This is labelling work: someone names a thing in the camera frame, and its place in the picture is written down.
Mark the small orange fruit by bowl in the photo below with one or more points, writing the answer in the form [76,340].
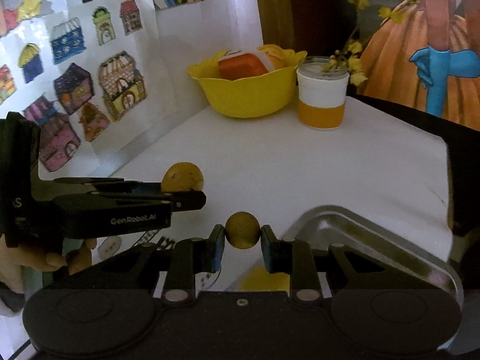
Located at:
[181,177]

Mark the white orange cup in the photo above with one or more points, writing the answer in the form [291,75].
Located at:
[321,92]

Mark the person's left hand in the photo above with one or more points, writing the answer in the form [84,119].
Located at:
[14,259]

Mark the yellow flower sprig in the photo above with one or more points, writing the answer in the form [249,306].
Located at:
[347,59]

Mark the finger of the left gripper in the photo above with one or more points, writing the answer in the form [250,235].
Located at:
[174,201]
[109,185]

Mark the small brown round fruit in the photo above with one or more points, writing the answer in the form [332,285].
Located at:
[242,230]

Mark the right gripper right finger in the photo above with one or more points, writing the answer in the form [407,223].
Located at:
[294,258]

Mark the orange sponge in bowl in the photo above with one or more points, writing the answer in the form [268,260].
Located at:
[234,67]

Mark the colourful house drawings sheet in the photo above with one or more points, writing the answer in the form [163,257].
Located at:
[90,78]

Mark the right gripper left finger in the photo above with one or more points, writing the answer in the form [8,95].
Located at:
[189,258]

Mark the yellow plastic bowl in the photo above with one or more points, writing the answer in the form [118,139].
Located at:
[249,97]

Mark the woman in dress painting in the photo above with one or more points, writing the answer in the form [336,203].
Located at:
[426,56]

